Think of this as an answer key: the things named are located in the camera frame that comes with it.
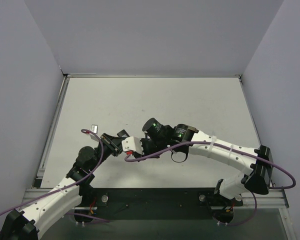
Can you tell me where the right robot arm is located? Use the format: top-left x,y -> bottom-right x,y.
141,118 -> 273,200

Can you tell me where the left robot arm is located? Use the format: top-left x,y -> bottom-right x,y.
0,130 -> 129,240

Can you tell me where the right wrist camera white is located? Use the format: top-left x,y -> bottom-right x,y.
121,136 -> 144,155

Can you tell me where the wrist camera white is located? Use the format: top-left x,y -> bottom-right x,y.
88,124 -> 99,141
121,136 -> 144,155

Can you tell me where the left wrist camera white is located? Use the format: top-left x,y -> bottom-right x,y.
88,124 -> 99,141

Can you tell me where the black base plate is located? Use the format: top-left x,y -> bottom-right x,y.
74,187 -> 243,223

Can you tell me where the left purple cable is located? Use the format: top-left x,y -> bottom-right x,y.
0,128 -> 111,223

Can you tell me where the purple cable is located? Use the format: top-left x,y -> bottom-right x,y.
0,128 -> 111,223
124,141 -> 297,226

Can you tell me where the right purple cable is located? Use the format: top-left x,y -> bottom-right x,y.
124,141 -> 297,226

